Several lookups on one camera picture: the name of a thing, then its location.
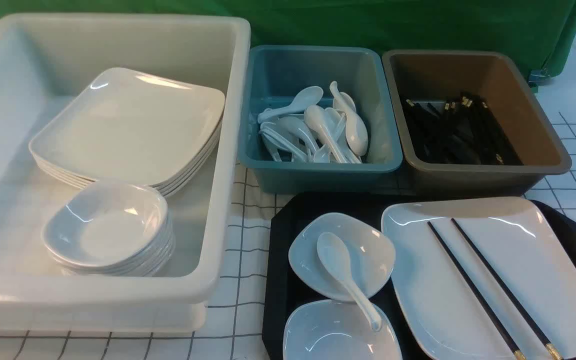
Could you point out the white ceramic soup spoon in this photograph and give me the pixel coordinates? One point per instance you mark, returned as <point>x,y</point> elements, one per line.
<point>335,258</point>

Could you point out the white bowl tray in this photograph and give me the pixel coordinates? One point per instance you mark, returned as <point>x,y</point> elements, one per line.
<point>372,256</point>
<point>335,330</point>

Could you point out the large white square plate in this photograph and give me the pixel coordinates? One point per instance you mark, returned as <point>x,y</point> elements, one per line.
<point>517,240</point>

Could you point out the black chopstick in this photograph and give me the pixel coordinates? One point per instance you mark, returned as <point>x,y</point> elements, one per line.
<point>503,332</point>
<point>546,342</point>

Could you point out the pile of white spoons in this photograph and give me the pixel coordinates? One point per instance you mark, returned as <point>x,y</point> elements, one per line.
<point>315,134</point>

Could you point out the teal plastic bin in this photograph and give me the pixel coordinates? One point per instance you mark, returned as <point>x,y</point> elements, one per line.
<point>276,73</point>

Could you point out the black serving tray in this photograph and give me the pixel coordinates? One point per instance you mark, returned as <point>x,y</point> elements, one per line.
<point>285,292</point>

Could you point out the white checked tablecloth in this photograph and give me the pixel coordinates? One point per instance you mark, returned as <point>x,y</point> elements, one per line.
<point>234,312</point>

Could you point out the stack of white square plates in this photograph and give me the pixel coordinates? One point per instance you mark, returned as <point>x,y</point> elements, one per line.
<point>133,127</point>

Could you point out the stack of white bowls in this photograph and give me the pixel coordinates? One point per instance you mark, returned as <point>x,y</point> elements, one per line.
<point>111,229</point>

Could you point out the pile of black chopsticks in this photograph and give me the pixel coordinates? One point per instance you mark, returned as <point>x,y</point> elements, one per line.
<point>463,131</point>

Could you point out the brown plastic bin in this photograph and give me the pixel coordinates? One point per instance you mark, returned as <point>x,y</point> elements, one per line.
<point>433,76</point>

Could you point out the large white plastic bin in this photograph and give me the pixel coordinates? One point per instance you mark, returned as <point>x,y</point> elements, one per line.
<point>38,294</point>

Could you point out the green cloth backdrop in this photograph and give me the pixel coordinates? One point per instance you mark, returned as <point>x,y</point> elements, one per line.
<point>368,22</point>

